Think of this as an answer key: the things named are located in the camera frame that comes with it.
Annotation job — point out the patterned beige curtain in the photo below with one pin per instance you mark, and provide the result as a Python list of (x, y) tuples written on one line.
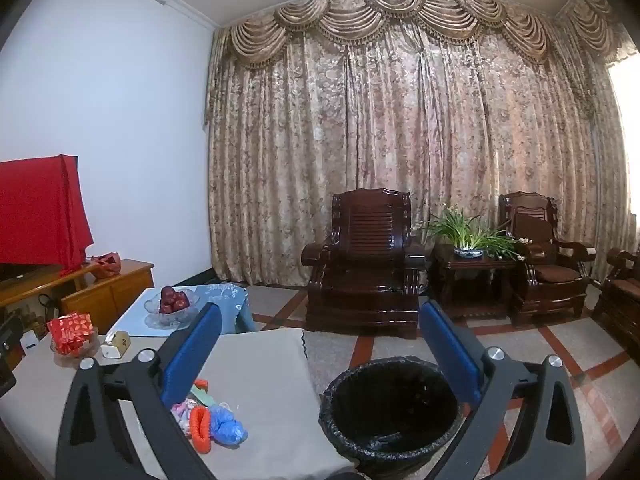
[(400, 135), (612, 170)]

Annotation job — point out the red apple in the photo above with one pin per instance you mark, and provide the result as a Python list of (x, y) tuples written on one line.
[(168, 293), (181, 301), (166, 307)]

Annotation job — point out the green wrapper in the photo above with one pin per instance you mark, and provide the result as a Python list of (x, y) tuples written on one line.
[(204, 396)]

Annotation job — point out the glass fruit bowl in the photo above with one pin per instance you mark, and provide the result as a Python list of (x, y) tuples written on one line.
[(172, 319)]

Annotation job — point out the red cloth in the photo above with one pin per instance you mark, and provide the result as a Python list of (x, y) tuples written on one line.
[(40, 210)]

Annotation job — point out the small white box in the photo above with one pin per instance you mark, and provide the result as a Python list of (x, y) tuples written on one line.
[(31, 343)]

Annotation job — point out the glass dish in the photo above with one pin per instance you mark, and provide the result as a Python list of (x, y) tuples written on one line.
[(75, 358)]

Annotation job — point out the pink plastic wrapper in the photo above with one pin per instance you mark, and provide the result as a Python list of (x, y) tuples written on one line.
[(181, 415)]

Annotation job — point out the beige swag valance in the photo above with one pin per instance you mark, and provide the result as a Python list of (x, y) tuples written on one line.
[(400, 5)]

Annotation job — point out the red basket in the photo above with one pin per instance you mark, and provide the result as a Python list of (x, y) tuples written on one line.
[(105, 266)]

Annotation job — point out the brown seat cushion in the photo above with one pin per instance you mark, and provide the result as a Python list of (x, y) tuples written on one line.
[(557, 273)]

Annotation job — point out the white and gold tissue box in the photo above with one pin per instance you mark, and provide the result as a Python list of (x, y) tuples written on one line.
[(116, 346)]

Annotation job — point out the light blue tablecloth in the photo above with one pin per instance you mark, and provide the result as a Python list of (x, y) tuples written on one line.
[(225, 305)]

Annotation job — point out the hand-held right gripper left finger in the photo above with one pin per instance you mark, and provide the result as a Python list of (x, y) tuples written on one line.
[(192, 355)]

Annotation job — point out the dark wooden armchair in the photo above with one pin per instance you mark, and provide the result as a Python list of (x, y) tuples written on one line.
[(620, 305), (367, 260), (545, 290)]

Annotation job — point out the dark wooden side table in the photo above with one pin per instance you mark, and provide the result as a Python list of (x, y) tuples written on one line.
[(470, 280)]

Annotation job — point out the light wooden cabinet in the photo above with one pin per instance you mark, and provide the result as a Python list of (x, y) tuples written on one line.
[(120, 290)]

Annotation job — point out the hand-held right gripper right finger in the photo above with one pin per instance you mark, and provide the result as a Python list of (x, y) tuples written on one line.
[(447, 350)]

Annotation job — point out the blue plastic shoe cover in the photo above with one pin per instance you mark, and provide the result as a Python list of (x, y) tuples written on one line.
[(227, 425)]

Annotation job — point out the black television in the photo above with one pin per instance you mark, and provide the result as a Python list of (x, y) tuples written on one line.
[(20, 271)]

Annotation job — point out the red candy packets in dish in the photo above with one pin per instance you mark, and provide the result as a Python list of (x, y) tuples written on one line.
[(70, 332)]

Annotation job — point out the potted green plant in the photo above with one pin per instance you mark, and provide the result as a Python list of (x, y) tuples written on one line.
[(462, 232)]

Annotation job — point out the black trash bin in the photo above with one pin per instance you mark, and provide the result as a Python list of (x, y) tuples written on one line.
[(390, 410)]

